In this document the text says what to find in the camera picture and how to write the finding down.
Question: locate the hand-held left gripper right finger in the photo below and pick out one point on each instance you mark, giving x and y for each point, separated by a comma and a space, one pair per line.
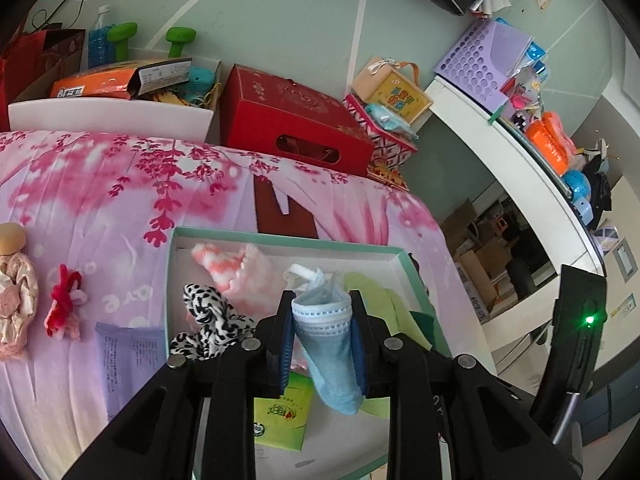
357, 345

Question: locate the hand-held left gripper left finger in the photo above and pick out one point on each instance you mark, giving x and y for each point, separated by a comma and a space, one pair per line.
286, 340

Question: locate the blue face mask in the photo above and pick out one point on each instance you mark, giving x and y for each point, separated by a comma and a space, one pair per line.
325, 355

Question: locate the yellow-green cloth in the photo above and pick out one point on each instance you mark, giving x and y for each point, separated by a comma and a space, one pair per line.
385, 300

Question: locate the black white leopard scrunchie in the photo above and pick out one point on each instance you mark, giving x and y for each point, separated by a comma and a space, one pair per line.
210, 317

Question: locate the pink white fluffy cloth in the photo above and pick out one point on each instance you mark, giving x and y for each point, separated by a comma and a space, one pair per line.
225, 267

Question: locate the white box with teal rim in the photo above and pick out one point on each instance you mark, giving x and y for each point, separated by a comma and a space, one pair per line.
350, 450

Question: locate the small green packet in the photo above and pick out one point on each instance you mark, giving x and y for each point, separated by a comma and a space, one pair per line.
280, 420

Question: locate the dark cloth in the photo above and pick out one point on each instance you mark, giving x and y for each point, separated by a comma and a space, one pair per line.
597, 185

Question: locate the purple paper packet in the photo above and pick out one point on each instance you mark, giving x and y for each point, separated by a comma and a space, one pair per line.
130, 360

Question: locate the pink printed bedsheet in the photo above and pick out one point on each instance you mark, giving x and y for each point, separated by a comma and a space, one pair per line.
200, 200

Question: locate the yellow patterned packet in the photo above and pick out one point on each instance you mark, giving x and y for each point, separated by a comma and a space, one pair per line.
387, 175

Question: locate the red white patterned box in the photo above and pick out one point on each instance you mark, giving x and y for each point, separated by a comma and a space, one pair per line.
385, 152

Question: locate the orange packet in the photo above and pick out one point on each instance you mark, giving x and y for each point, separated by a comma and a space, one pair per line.
547, 145

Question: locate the white cabinet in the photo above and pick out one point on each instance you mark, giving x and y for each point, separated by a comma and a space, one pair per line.
500, 160

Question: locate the light blue packet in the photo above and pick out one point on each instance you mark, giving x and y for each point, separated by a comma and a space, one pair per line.
390, 117

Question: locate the red gift box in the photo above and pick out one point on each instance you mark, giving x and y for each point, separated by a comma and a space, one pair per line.
285, 105

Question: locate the colourful toy packet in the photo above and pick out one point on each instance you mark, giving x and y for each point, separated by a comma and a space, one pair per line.
522, 90

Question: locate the brown cardboard box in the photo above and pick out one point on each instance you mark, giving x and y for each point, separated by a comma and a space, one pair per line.
215, 85

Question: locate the teal toy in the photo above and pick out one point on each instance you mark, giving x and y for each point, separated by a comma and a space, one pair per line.
200, 80

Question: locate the small cloth doll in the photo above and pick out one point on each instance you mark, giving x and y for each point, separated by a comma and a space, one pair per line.
17, 280

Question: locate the purple perforated basket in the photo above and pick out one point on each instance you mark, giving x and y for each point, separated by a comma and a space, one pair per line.
470, 65

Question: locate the green dumbbell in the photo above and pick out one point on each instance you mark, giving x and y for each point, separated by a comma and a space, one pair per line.
181, 37
122, 35

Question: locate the orange cardboard box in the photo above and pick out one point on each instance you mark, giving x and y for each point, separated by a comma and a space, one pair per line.
95, 82

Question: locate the blue water bottle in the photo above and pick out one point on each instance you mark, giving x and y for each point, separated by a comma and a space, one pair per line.
99, 42

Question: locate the dark red paper bag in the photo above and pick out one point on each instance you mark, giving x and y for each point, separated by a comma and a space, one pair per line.
55, 50

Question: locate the red felt bag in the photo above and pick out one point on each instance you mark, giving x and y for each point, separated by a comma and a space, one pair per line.
4, 90

